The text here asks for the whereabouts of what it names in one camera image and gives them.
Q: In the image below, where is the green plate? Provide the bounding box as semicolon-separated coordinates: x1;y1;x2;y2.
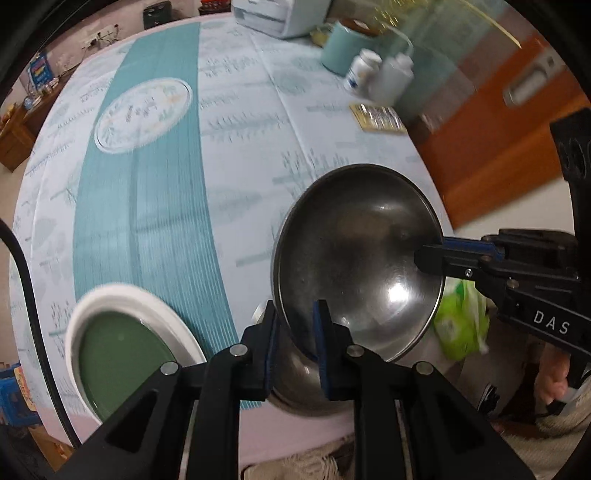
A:
76;311;179;423

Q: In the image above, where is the white plate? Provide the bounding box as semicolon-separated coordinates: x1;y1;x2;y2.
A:
65;283;208;425

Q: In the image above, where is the pill blister pack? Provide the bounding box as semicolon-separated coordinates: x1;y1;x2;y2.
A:
348;103;408;136

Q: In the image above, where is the teal striped leaf tablecloth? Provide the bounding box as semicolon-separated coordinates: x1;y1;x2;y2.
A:
9;11;457;459

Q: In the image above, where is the teal canister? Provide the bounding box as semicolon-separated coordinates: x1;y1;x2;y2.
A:
320;18;378;77

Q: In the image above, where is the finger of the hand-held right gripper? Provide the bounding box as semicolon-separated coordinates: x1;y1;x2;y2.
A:
414;244;491;280
440;236;505;260

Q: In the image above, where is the orange wooden cabinet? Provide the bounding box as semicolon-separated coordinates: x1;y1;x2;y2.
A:
409;37;591;230

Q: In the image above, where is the white bottle blue label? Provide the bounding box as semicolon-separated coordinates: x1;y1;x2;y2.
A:
343;48;383;96

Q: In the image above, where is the wooden side table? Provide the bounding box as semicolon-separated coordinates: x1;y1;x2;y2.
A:
0;104;40;173

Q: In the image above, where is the blue crate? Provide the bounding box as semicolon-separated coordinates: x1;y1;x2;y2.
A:
0;362;43;428

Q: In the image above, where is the dark green heater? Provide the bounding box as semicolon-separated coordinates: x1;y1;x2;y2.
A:
142;0;174;30

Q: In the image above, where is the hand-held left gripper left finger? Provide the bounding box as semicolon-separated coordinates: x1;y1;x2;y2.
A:
55;315;280;480

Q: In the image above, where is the white printer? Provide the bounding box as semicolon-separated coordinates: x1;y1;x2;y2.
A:
231;0;325;39

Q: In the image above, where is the black cable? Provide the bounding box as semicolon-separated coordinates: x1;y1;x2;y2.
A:
0;219;82;447

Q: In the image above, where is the stainless steel bowl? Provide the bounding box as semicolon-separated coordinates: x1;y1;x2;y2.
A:
252;300;357;417
271;164;447;365

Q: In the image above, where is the white squeeze bottle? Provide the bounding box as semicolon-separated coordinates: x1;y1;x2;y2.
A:
369;23;415;107

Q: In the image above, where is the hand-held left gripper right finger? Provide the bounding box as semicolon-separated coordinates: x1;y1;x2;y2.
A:
311;299;536;480

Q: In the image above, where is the green tissue packet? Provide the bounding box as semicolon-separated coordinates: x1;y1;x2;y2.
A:
433;279;491;362

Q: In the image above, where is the person's right hand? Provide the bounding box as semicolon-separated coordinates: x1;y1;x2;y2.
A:
533;344;574;403

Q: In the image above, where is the white shaggy rug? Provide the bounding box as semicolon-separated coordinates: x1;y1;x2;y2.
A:
244;434;357;480

